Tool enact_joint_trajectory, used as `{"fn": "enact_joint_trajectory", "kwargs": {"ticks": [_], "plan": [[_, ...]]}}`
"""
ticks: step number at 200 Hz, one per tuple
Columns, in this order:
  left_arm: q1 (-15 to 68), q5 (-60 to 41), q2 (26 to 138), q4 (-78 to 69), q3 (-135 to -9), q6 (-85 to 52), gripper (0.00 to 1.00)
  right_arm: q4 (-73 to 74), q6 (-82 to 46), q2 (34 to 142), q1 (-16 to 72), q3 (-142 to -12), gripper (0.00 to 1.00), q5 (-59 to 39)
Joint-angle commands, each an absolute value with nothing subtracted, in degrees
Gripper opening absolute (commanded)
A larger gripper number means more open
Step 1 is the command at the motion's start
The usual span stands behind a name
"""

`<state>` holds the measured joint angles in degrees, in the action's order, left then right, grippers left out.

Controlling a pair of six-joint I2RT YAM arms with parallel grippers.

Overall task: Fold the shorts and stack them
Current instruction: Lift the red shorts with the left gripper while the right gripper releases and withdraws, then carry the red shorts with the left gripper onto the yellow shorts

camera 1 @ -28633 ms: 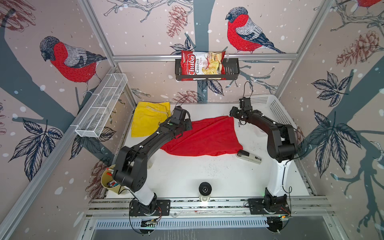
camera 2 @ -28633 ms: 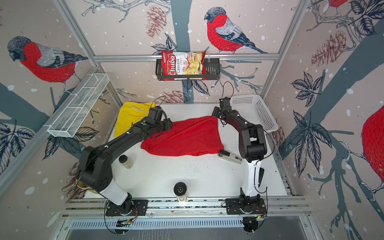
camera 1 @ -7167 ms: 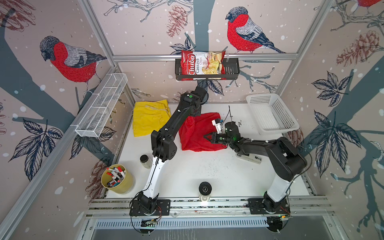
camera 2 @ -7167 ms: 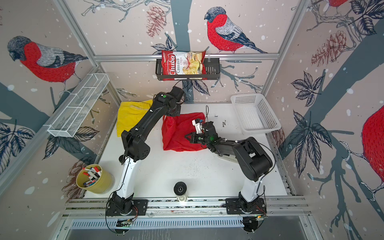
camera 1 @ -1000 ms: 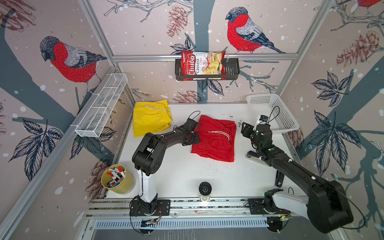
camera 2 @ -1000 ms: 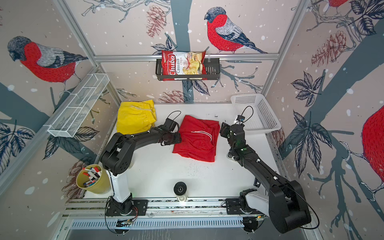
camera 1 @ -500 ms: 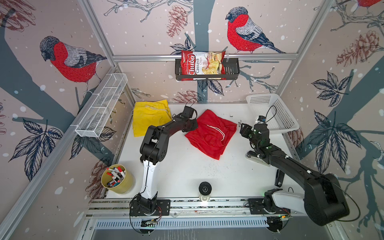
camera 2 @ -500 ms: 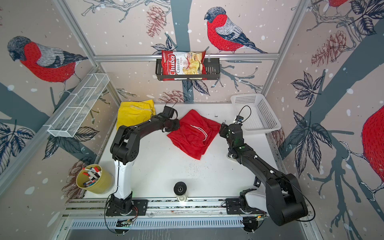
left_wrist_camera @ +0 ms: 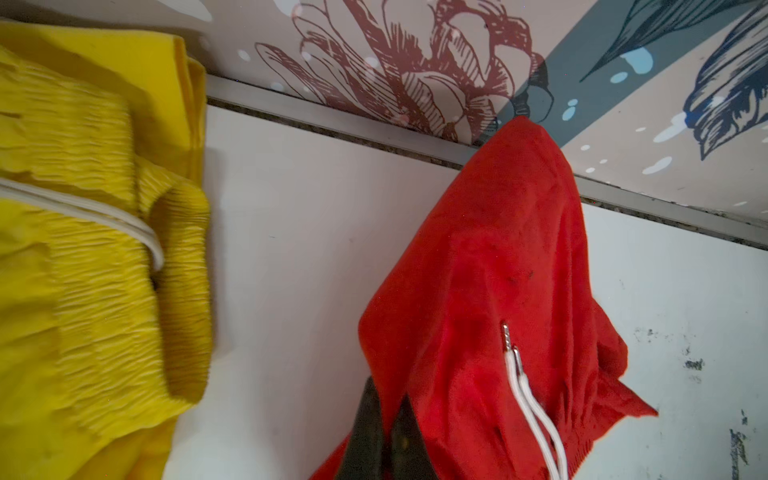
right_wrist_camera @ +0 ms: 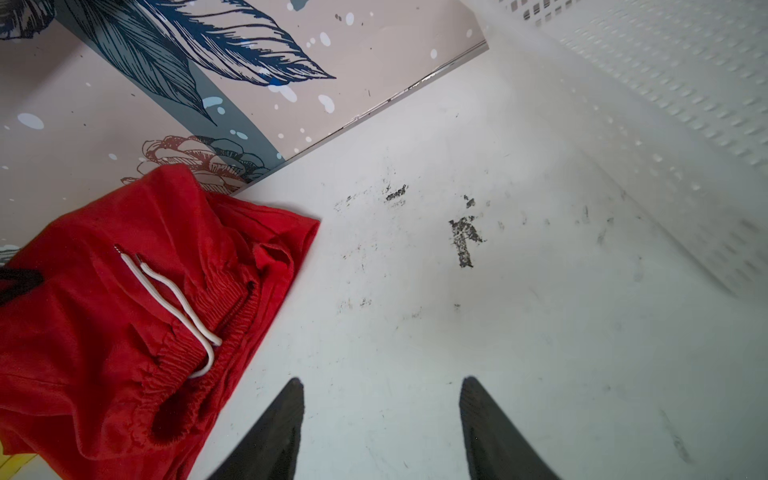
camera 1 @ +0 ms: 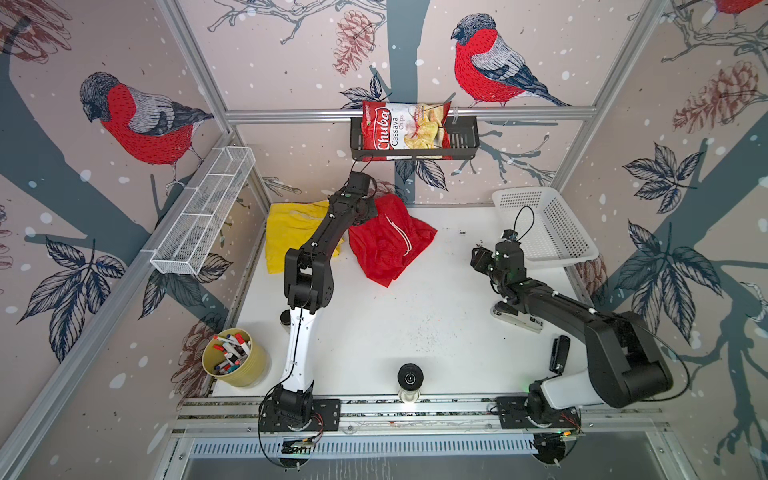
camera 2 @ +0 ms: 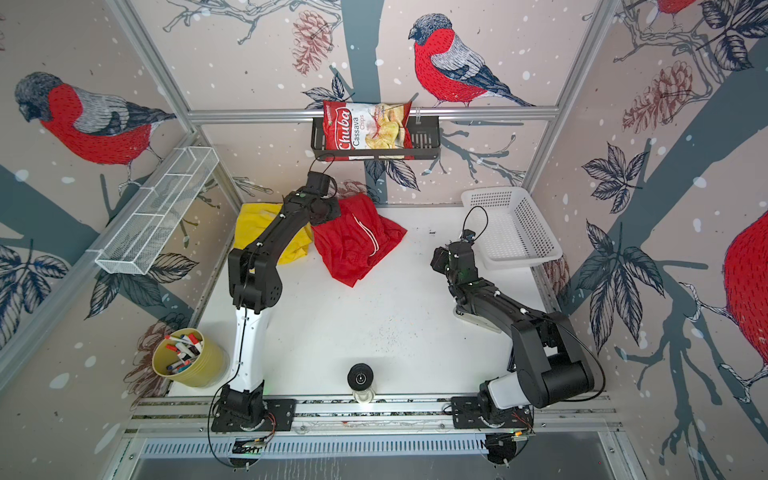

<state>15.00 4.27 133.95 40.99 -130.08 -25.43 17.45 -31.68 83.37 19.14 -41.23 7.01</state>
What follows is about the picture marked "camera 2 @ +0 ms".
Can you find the yellow marker cup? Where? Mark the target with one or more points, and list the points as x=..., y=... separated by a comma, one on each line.
x=190, y=358

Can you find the white wire mesh shelf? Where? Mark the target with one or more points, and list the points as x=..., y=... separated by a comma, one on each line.
x=162, y=204

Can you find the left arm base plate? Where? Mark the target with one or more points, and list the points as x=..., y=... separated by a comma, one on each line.
x=265, y=415

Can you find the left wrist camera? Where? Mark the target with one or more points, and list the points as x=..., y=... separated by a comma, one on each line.
x=320, y=184

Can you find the white plastic basket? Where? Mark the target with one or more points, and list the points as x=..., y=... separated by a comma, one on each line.
x=512, y=231

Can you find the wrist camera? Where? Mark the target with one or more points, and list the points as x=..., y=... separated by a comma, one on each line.
x=468, y=236
x=320, y=184

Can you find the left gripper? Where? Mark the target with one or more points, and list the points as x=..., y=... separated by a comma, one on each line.
x=334, y=210

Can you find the red shorts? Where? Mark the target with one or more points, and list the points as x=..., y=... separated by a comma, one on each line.
x=355, y=242

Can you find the black round camera knob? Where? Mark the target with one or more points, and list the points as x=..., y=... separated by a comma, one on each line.
x=360, y=379

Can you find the aluminium front rail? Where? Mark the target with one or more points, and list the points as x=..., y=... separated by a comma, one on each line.
x=388, y=414

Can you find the yellow shorts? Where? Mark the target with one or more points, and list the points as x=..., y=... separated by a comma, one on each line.
x=253, y=220

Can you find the red chips bag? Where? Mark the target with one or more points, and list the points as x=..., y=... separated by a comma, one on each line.
x=353, y=127

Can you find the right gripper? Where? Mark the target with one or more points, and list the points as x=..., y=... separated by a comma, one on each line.
x=438, y=259

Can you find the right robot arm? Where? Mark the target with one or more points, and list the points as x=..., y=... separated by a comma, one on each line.
x=548, y=362

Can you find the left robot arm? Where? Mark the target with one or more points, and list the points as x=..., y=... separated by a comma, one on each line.
x=263, y=232

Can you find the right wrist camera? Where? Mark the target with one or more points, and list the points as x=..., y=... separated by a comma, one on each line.
x=468, y=236

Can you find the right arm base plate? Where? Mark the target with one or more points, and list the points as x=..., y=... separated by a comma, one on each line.
x=468, y=412

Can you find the black wall basket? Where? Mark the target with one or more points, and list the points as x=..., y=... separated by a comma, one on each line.
x=424, y=134

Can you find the grey stapler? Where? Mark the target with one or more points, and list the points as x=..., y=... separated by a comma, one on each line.
x=475, y=320

